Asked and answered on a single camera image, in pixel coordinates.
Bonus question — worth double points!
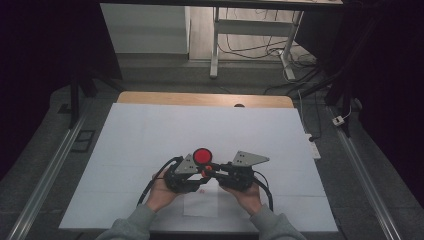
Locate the dark curtain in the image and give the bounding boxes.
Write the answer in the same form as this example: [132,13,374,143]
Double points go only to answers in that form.
[295,0,424,208]
[0,0,123,181]

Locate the person's left hand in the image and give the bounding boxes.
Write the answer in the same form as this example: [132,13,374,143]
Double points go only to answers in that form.
[145,169,183,213]

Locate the thin black floor cable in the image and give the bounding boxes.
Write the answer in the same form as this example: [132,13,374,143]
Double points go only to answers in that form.
[218,8,292,61]

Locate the metal floor rail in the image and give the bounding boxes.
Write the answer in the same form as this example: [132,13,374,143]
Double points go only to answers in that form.
[6,111,88,240]
[328,106,404,240]

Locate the thick black floor cable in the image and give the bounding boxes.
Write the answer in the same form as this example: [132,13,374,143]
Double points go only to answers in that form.
[263,65,322,96]

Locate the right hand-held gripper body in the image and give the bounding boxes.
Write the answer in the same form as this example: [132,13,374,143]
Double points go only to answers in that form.
[217,150,270,193]

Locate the white power strip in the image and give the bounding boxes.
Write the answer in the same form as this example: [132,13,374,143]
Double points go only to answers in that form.
[304,133,322,160]

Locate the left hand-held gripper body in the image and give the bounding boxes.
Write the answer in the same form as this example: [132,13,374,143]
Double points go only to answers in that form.
[163,153,205,194]

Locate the black metal stand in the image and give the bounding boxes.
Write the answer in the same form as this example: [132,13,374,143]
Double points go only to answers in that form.
[68,59,124,130]

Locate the person's right hand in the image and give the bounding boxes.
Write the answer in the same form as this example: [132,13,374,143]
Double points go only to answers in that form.
[219,181,263,216]

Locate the black floor plate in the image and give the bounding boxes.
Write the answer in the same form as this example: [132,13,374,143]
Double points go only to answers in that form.
[70,129,96,154]

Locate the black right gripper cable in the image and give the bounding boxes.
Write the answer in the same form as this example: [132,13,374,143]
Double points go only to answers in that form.
[252,169,274,213]

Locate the white metal frame desk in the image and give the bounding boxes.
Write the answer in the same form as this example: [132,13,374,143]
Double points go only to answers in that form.
[209,6,305,81]

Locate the round red ink pad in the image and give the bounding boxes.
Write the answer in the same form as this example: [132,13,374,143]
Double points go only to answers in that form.
[192,147,214,167]

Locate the large white table cover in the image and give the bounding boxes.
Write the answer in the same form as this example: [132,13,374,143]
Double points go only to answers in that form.
[59,102,339,233]

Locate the small white paper sheet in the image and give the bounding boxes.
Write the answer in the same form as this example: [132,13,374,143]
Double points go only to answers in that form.
[183,184,220,218]

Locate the white cabinet panel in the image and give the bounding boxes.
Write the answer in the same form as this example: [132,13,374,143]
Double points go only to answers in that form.
[99,3,192,55]

